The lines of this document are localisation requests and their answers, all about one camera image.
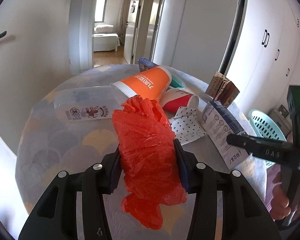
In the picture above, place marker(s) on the red white paper cup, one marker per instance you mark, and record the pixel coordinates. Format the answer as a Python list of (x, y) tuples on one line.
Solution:
[(174, 98)]

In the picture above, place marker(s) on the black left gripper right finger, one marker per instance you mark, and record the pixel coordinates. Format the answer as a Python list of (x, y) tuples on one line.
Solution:
[(244, 215)]

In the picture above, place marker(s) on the white triangle-patterned paper bag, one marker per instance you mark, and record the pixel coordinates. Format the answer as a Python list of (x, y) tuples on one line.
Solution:
[(185, 125)]

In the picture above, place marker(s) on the white bedside cabinet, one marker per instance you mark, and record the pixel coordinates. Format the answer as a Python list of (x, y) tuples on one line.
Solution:
[(279, 116)]

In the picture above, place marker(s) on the white wardrobe with handles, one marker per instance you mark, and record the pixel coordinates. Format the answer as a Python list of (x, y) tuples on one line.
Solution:
[(266, 53)]

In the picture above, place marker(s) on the small blue carton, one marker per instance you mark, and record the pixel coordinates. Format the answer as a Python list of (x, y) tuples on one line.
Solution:
[(145, 64)]

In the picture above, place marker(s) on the clear plastic bottle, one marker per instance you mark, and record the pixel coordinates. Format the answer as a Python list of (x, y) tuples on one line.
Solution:
[(90, 103)]

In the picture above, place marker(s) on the brown paper bag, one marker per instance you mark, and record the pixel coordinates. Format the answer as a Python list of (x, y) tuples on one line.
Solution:
[(222, 89)]

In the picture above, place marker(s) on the mint plastic laundry basket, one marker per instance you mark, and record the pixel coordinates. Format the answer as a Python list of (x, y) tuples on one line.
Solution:
[(264, 126)]

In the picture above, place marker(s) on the far room window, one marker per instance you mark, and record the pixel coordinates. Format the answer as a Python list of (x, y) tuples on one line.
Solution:
[(100, 10)]

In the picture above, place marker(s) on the red plastic bag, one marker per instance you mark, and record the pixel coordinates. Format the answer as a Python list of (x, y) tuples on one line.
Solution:
[(146, 145)]

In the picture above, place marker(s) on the white bed far room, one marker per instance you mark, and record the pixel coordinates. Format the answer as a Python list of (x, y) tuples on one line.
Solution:
[(104, 38)]

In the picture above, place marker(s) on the blue white milk carton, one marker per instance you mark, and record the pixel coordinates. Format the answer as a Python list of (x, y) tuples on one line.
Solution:
[(218, 122)]

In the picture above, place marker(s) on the green packet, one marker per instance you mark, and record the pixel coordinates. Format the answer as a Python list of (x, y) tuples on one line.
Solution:
[(177, 82)]

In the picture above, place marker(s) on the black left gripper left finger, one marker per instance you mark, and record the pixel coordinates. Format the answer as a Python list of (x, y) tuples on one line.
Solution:
[(54, 215)]

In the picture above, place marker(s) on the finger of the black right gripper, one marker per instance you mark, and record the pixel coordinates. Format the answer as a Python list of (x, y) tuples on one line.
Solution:
[(241, 141)]

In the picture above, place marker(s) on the person's right hand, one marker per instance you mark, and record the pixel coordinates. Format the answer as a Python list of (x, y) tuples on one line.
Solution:
[(280, 208)]

